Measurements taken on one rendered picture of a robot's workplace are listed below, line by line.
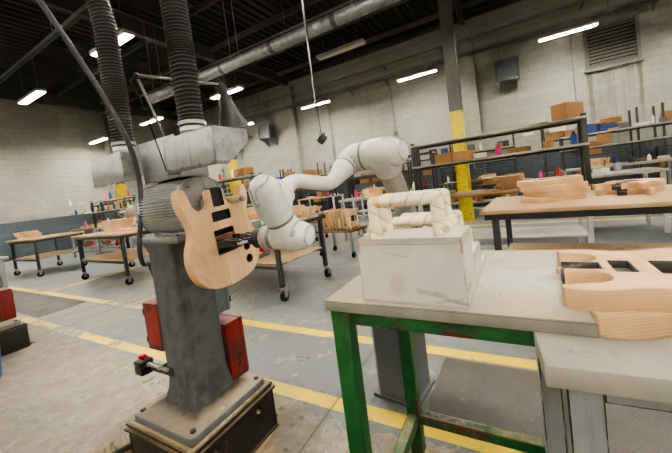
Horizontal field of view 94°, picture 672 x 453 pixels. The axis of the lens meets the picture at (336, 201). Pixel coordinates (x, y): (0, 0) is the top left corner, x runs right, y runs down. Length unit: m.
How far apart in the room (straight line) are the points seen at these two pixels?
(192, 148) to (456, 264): 1.01
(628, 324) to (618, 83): 11.71
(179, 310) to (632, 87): 12.16
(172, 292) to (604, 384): 1.53
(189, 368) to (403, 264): 1.24
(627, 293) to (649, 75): 11.85
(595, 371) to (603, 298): 0.16
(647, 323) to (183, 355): 1.64
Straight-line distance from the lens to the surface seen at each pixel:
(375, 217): 0.84
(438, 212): 0.78
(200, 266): 1.28
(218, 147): 1.24
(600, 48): 12.54
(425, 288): 0.83
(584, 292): 0.81
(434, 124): 12.28
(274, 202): 1.01
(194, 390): 1.82
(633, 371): 0.74
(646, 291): 0.85
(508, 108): 12.07
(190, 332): 1.72
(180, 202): 1.25
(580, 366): 0.73
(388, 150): 1.35
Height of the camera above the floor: 1.26
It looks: 3 degrees down
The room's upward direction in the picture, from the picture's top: 7 degrees counter-clockwise
